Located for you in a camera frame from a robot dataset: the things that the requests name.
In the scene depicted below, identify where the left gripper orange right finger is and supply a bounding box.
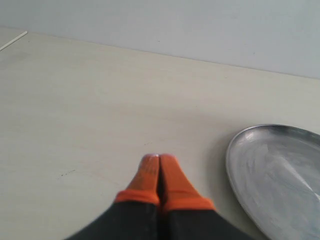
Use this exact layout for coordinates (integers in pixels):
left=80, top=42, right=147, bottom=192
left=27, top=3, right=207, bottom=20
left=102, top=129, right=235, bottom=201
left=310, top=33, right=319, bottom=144
left=159, top=154, right=250, bottom=240

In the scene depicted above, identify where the round metal plate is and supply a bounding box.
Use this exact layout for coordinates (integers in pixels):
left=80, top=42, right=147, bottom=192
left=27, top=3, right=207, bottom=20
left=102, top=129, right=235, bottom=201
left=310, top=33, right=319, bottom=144
left=225, top=124, right=320, bottom=240

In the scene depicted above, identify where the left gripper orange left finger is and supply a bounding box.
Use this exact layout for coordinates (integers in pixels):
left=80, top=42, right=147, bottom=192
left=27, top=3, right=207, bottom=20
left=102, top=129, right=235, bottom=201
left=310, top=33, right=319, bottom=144
left=68, top=154, right=160, bottom=240

